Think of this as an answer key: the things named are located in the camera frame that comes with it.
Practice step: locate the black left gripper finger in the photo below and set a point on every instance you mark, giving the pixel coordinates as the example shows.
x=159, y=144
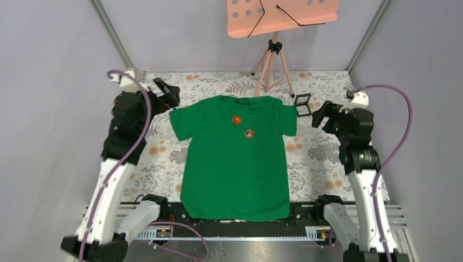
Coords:
x=173, y=96
x=164, y=87

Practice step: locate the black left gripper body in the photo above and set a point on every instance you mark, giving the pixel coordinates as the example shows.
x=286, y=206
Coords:
x=158, y=104

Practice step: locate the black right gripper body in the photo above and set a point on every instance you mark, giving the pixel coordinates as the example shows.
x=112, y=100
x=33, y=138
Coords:
x=336, y=122

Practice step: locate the black display box frame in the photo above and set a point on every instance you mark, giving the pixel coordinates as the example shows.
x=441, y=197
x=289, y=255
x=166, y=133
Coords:
x=301, y=102

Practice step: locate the round orange white brooch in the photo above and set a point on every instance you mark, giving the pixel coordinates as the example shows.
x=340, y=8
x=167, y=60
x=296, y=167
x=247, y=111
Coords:
x=249, y=134

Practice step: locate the green t-shirt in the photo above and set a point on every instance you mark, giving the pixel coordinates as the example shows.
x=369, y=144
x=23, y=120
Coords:
x=227, y=176

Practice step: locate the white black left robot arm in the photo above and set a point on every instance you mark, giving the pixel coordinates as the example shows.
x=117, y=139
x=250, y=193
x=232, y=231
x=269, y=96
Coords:
x=99, y=237

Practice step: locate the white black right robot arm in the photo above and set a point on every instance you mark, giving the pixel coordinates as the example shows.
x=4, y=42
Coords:
x=370, y=239

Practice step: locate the floral table mat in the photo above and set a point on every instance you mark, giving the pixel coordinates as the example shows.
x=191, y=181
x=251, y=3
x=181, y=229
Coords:
x=312, y=156

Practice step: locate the pink music stand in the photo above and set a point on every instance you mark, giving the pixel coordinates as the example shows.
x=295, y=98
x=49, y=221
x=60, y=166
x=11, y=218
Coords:
x=250, y=18

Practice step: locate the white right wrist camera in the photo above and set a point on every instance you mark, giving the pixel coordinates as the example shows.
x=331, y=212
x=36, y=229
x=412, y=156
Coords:
x=357, y=100

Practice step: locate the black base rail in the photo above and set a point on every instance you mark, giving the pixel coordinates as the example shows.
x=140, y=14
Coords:
x=303, y=222

